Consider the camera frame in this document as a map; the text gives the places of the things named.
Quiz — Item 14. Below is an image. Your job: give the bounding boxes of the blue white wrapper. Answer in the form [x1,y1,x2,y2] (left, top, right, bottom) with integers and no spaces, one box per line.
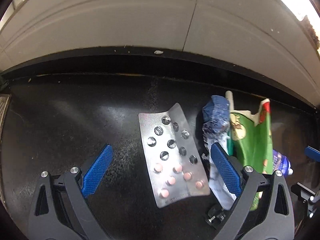
[202,95,236,210]

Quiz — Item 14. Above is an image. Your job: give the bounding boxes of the black toy car chassis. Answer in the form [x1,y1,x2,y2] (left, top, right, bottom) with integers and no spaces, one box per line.
[205,203,226,229]

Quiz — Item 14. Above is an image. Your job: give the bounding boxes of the green white marker pen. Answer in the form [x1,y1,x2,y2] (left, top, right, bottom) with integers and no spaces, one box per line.
[225,90,234,111]

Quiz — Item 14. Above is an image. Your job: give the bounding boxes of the blue white crumpled packet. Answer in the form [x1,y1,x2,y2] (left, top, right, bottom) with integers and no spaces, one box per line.
[273,150,293,177]

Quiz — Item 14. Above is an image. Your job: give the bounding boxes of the green cartoon paper cup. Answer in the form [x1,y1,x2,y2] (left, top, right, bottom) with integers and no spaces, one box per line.
[229,98,275,212]

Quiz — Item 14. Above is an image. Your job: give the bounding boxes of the silver pill blister pack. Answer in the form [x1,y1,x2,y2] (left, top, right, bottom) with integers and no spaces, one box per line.
[138,103,210,208]

